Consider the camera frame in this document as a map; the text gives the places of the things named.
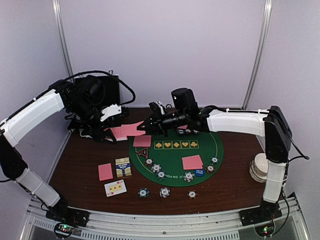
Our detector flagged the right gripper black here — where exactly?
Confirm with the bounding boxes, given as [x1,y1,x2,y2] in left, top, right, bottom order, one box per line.
[137,107,189,138]

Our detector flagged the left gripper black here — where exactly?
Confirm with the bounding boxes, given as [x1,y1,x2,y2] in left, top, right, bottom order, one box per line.
[68,97,117,144]

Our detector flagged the red-backed card deck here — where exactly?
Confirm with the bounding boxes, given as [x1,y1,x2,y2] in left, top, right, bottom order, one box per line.
[104,126,128,141]

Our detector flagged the face-down cards orange button player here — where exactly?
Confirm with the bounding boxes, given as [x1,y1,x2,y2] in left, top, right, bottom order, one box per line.
[177,125,188,130]

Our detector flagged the red checkered playing card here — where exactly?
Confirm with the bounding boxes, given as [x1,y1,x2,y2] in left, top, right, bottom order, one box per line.
[133,135,152,148]

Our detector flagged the triangular black red dealer button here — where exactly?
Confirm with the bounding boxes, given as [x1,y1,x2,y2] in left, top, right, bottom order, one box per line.
[135,147,149,159]

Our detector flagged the face-down burn card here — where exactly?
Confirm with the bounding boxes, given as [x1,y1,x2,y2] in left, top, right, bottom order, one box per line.
[98,163,113,181]

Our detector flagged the face-down cards blue button player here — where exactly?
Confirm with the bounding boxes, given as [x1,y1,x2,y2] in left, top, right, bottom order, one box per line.
[182,155,204,170]

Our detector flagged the face-up ten of hearts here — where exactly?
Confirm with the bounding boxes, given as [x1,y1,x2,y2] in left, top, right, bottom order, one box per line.
[104,179,127,197]

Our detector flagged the blue tan chip stack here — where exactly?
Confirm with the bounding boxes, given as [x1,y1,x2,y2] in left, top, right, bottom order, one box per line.
[159,187,171,198]

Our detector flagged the blue green chip stack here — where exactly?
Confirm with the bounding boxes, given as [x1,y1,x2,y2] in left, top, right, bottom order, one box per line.
[138,188,150,198]

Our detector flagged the brown orange chip stack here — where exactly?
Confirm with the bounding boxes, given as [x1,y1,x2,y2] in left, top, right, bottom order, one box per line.
[187,190,197,199]

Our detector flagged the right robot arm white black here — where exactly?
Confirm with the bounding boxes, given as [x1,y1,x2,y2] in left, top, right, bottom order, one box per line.
[141,102,309,221]

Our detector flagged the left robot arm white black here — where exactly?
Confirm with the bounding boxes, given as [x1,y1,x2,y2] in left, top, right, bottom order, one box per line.
[0,70,136,222]

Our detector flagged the black poker chip case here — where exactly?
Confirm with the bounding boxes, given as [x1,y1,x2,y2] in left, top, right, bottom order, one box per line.
[66,73,121,135]

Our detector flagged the blue yellow card box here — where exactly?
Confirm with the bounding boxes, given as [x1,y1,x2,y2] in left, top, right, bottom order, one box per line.
[115,157,132,178]

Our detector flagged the round green poker mat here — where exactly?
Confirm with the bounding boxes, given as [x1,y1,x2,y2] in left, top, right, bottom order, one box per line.
[128,130,224,187]

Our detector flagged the blue small blind button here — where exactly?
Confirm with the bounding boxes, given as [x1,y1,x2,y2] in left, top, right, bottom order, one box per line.
[194,169,206,177]

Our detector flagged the stacked white bowls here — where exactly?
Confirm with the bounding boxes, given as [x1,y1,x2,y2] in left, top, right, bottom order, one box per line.
[249,153,268,183]

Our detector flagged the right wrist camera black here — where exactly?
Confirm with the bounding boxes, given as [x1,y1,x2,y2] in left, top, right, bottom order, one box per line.
[171,87,198,111]

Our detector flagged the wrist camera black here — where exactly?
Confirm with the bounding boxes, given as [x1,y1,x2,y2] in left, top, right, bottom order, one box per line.
[80,75,106,106]
[171,87,198,111]

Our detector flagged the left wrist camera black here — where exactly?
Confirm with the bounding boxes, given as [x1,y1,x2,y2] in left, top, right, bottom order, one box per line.
[80,75,106,106]

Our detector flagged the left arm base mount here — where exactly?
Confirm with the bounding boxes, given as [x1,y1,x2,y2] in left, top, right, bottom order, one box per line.
[45,208,90,239]

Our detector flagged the aluminium front rail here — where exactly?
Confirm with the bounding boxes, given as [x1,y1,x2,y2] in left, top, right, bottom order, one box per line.
[18,196,311,240]

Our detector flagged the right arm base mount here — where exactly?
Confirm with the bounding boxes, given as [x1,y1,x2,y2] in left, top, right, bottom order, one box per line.
[239,207,283,237]

